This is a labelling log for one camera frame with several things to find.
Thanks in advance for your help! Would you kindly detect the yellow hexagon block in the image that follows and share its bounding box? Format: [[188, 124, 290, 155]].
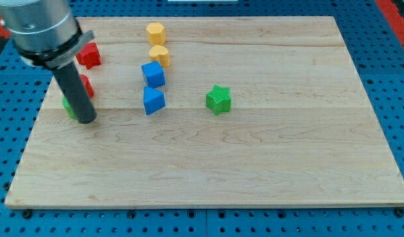
[[145, 22, 166, 45]]

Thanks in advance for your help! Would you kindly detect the green star block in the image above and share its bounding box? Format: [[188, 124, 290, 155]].
[[205, 85, 232, 116]]

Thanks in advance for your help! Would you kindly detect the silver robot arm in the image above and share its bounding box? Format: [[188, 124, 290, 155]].
[[0, 0, 97, 124]]

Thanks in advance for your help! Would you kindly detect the blue pegboard base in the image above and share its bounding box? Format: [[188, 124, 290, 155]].
[[0, 0, 404, 236]]

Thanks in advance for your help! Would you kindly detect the wooden board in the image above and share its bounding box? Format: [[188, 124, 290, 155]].
[[5, 16, 404, 209]]

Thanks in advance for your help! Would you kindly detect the blue cube block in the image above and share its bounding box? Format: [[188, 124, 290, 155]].
[[141, 61, 165, 88]]

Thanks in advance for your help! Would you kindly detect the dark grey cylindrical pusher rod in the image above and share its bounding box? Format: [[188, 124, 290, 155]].
[[53, 61, 97, 124]]

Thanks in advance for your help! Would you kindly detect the red round block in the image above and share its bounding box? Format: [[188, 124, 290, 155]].
[[80, 74, 95, 98]]

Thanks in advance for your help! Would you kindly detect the red star block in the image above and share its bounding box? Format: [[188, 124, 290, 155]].
[[76, 42, 101, 69]]

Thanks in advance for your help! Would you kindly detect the blue triangle block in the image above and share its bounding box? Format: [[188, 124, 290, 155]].
[[143, 86, 165, 115]]

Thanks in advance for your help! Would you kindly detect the yellow heart block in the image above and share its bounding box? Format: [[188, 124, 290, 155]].
[[149, 45, 170, 67]]

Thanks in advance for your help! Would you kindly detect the green round block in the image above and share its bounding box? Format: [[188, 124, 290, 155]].
[[62, 97, 76, 120]]

